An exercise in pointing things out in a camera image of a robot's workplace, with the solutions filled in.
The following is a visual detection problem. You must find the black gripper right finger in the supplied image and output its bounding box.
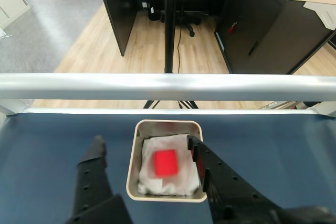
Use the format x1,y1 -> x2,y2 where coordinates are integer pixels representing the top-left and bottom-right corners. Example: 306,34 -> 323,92
186,134 -> 285,224

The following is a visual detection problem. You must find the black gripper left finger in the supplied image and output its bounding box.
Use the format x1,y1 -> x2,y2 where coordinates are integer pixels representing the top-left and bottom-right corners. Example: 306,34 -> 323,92
65,134 -> 134,224

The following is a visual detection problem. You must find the red cube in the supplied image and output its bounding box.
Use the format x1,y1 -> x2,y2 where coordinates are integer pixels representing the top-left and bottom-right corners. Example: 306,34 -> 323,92
153,149 -> 179,177

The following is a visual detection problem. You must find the square silver metal box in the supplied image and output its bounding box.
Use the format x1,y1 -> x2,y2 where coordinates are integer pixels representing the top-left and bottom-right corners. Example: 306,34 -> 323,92
125,119 -> 208,203

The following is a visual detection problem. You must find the blue-grey table mat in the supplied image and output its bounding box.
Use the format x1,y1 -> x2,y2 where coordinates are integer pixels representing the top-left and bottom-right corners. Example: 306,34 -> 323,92
0,112 -> 336,224

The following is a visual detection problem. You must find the white cloth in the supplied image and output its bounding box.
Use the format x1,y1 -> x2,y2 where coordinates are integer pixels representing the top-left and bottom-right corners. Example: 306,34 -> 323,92
138,133 -> 202,196

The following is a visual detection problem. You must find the black cabinet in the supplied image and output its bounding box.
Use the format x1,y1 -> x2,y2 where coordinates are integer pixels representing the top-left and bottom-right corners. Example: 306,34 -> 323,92
214,0 -> 336,75

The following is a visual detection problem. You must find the red key tag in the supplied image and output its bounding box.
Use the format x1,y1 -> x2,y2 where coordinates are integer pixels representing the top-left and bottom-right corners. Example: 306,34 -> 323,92
227,20 -> 241,35

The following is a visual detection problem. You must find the black partition panel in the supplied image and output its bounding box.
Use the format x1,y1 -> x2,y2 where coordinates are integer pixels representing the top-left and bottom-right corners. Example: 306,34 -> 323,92
96,0 -> 140,57

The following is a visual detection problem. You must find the black office chair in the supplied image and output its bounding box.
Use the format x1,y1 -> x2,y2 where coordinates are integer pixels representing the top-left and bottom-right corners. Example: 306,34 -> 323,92
175,11 -> 203,38

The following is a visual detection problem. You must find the black tripod stand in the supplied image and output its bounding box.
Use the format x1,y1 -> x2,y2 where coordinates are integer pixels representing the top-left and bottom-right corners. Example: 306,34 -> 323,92
143,0 -> 200,110

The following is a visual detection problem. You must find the black cylinder bin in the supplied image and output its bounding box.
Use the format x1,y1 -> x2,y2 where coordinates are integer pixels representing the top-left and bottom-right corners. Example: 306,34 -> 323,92
147,2 -> 161,22

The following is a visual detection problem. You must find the white cabinet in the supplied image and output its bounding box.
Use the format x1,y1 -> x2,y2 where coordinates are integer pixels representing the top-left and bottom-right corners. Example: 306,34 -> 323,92
0,0 -> 30,28

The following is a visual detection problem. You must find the silver metal table frame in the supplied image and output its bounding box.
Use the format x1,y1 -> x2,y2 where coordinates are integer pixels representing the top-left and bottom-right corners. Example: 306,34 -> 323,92
0,73 -> 336,119

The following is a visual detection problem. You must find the black floor cable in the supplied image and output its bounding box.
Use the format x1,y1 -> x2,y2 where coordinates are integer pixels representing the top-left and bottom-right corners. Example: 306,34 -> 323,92
176,26 -> 182,74

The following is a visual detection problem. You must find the white desk bracket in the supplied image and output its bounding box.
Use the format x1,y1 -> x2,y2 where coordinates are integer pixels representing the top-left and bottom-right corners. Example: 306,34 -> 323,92
303,1 -> 336,30

